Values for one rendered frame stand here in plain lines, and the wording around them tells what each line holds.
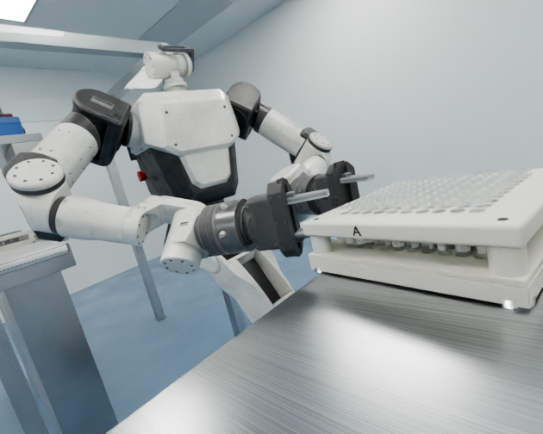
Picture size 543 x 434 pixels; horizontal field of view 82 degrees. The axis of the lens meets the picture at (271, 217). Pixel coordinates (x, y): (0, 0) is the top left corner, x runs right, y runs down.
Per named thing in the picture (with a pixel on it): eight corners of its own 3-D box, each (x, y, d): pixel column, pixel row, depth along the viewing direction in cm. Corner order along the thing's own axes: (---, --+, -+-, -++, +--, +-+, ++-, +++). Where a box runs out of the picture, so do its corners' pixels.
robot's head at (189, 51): (157, 74, 86) (154, 43, 81) (185, 74, 91) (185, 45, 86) (166, 81, 82) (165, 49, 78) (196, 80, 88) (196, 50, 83)
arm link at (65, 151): (-35, 177, 47) (44, 110, 63) (1, 234, 56) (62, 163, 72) (47, 189, 49) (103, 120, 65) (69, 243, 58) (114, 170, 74)
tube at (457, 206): (475, 269, 32) (466, 199, 30) (470, 275, 31) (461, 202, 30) (461, 268, 33) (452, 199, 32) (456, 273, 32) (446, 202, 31)
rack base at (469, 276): (584, 219, 39) (583, 200, 38) (529, 309, 25) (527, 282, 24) (401, 219, 58) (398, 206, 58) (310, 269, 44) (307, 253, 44)
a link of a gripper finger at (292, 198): (327, 197, 44) (286, 205, 46) (330, 193, 47) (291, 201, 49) (324, 186, 44) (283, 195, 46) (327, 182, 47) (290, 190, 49)
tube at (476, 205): (495, 272, 30) (487, 198, 29) (490, 277, 30) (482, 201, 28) (480, 270, 31) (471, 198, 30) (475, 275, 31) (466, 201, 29)
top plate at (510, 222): (582, 179, 38) (581, 163, 38) (523, 250, 24) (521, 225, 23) (396, 193, 57) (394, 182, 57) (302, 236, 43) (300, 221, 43)
